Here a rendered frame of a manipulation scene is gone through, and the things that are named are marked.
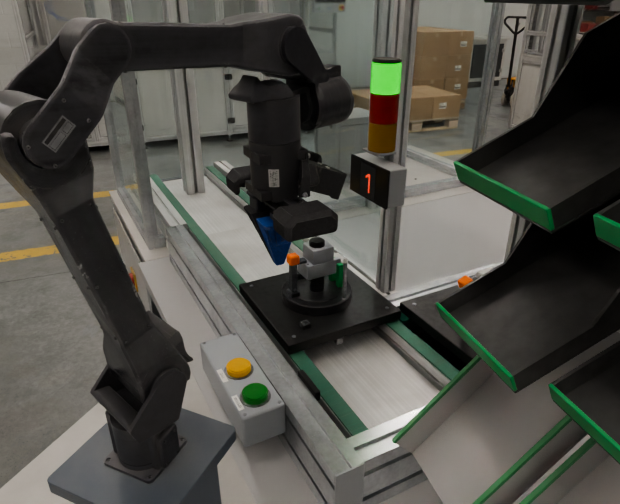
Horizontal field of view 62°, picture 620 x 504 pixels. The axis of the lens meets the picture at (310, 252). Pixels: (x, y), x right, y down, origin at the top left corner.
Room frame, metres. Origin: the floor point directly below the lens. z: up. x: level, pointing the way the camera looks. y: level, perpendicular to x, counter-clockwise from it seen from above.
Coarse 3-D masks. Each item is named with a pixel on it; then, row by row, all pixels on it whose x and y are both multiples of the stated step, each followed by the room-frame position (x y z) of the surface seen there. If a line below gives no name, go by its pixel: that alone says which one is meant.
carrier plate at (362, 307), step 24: (240, 288) 0.93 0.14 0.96; (264, 288) 0.92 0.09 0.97; (360, 288) 0.92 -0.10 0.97; (264, 312) 0.83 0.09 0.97; (288, 312) 0.83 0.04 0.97; (360, 312) 0.83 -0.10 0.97; (384, 312) 0.83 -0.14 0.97; (288, 336) 0.75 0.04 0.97; (312, 336) 0.75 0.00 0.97; (336, 336) 0.77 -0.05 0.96
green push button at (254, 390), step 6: (252, 384) 0.62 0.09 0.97; (258, 384) 0.62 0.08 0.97; (246, 390) 0.61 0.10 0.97; (252, 390) 0.61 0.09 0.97; (258, 390) 0.61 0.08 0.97; (264, 390) 0.61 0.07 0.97; (246, 396) 0.60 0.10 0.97; (252, 396) 0.60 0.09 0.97; (258, 396) 0.60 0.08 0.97; (264, 396) 0.60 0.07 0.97; (246, 402) 0.59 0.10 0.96; (252, 402) 0.59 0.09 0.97; (258, 402) 0.59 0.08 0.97
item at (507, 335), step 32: (576, 224) 0.53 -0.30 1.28; (512, 256) 0.51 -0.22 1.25; (544, 256) 0.52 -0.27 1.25; (576, 256) 0.50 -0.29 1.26; (608, 256) 0.49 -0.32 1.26; (480, 288) 0.50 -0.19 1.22; (512, 288) 0.49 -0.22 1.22; (544, 288) 0.47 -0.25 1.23; (576, 288) 0.46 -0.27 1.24; (608, 288) 0.45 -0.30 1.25; (448, 320) 0.46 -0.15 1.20; (480, 320) 0.46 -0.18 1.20; (512, 320) 0.45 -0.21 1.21; (544, 320) 0.43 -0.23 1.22; (576, 320) 0.42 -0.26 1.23; (608, 320) 0.39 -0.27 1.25; (480, 352) 0.41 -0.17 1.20; (512, 352) 0.41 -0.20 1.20; (544, 352) 0.40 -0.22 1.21; (576, 352) 0.38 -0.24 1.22; (512, 384) 0.36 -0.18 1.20
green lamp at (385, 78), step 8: (376, 64) 0.90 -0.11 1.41; (384, 64) 0.90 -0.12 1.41; (392, 64) 0.90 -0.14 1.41; (400, 64) 0.91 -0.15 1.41; (376, 72) 0.90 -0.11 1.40; (384, 72) 0.90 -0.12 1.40; (392, 72) 0.90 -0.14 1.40; (400, 72) 0.91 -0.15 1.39; (376, 80) 0.90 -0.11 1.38; (384, 80) 0.90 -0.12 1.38; (392, 80) 0.90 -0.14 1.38; (400, 80) 0.92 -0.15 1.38; (376, 88) 0.90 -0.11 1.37; (384, 88) 0.90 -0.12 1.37; (392, 88) 0.90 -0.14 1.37
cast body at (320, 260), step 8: (312, 240) 0.89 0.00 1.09; (320, 240) 0.89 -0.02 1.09; (304, 248) 0.89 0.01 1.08; (312, 248) 0.87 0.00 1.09; (320, 248) 0.87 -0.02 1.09; (328, 248) 0.87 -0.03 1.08; (304, 256) 0.89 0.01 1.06; (312, 256) 0.86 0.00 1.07; (320, 256) 0.87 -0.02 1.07; (328, 256) 0.87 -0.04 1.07; (304, 264) 0.87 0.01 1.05; (312, 264) 0.86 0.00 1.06; (320, 264) 0.87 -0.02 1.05; (328, 264) 0.87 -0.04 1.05; (304, 272) 0.86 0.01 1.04; (312, 272) 0.86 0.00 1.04; (320, 272) 0.87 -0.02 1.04; (328, 272) 0.87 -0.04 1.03
